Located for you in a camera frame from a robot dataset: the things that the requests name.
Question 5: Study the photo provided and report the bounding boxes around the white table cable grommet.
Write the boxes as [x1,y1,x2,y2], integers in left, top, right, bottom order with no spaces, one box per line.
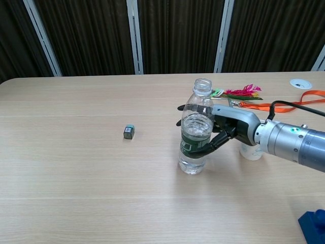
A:
[289,78,313,90]

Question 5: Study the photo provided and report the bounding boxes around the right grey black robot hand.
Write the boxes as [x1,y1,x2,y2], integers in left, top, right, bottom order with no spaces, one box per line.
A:
[176,103,262,158]

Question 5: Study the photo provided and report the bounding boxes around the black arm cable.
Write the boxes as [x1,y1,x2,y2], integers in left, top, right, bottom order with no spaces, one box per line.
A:
[266,100,325,120]

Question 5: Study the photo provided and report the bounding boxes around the dark fabric partition panel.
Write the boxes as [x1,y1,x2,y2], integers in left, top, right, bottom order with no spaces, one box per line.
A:
[137,0,226,75]
[34,0,135,77]
[0,0,54,84]
[222,0,325,73]

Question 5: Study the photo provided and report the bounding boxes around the grey metal partition post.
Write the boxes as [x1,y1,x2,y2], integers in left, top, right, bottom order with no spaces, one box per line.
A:
[22,0,63,77]
[213,0,235,74]
[126,0,145,75]
[310,43,325,72]

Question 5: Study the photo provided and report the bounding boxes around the white paper cup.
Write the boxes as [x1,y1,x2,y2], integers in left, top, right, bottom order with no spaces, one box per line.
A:
[239,143,264,162]

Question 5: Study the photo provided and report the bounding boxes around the transparent plastic water bottle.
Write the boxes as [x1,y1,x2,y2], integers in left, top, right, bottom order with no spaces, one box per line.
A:
[178,78,214,175]

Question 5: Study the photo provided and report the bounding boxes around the pink green feather shuttlecock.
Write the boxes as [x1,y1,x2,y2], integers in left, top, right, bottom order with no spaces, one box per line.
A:
[211,83,264,101]

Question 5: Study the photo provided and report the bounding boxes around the orange lanyard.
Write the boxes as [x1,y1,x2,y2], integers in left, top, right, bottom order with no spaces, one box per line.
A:
[229,90,325,114]

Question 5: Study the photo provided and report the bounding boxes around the small green grey cube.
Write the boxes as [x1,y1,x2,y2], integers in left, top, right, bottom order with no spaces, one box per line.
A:
[123,124,135,140]

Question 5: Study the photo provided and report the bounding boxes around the blue block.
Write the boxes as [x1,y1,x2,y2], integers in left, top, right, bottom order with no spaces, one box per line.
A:
[297,208,325,244]

